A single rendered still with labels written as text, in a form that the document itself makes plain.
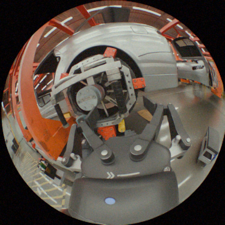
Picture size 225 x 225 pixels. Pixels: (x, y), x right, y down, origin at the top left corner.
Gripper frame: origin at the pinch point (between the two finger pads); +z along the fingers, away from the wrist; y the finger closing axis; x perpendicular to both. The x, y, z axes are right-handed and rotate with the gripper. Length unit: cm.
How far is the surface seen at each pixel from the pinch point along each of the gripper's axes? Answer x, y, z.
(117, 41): 45, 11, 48
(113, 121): -22.5, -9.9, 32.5
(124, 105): -3.4, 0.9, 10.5
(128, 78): 6.2, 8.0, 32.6
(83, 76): 12.8, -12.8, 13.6
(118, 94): 1.2, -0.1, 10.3
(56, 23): 177, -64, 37
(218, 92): -15, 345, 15
